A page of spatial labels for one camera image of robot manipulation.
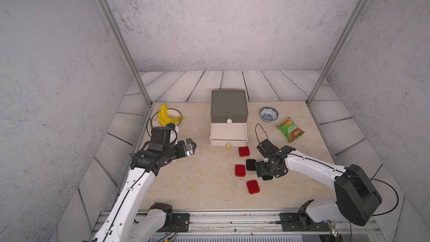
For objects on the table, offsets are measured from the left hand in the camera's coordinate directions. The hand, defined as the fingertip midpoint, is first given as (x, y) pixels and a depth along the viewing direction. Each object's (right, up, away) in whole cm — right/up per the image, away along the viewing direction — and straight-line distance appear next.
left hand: (190, 146), depth 75 cm
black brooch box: (+36, -16, +6) cm, 39 cm away
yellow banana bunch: (-22, +12, +29) cm, 38 cm away
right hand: (+36, -15, +10) cm, 40 cm away
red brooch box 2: (+24, -15, +14) cm, 31 cm away
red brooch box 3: (+29, -21, +8) cm, 37 cm away
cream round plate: (-19, +15, +40) cm, 47 cm away
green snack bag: (+54, +5, +24) cm, 59 cm away
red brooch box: (+26, -6, +18) cm, 33 cm away
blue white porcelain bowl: (+45, +15, +36) cm, 60 cm away
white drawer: (+15, +4, +17) cm, 23 cm away
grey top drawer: (+18, +19, +16) cm, 31 cm away
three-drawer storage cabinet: (+18, +13, +14) cm, 26 cm away
